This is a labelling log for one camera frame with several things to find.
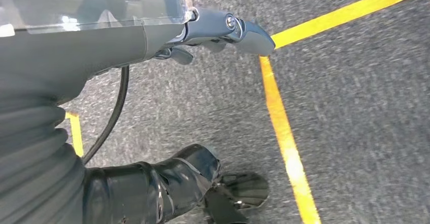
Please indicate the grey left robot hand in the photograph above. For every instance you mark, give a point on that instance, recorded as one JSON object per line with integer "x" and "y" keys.
{"x": 84, "y": 48}

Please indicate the yellow floor tape square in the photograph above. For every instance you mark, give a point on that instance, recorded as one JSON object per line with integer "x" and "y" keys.
{"x": 285, "y": 142}

